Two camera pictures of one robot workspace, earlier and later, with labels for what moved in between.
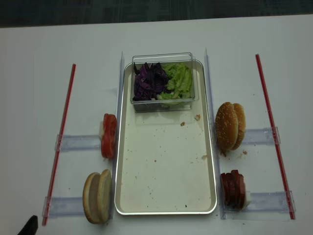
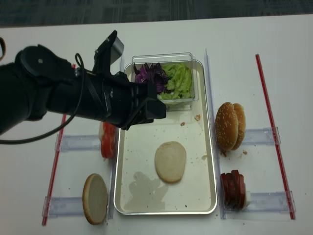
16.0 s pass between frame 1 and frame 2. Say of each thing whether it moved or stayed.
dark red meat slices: stayed
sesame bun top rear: stayed
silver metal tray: stayed
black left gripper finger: moved
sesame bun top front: stayed
